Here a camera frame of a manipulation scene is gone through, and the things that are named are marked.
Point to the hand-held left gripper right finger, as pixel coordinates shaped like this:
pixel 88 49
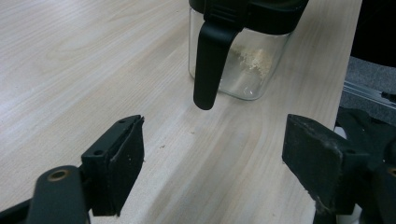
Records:
pixel 320 165

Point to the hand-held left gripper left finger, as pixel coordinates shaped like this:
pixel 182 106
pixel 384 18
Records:
pixel 118 165

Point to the glass jar with black lid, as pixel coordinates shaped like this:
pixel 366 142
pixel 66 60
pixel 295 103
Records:
pixel 211 62

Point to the beige seasoning powder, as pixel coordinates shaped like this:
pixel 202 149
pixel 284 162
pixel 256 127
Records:
pixel 255 62

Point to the aluminium floor rail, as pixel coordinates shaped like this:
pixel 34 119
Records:
pixel 367 94

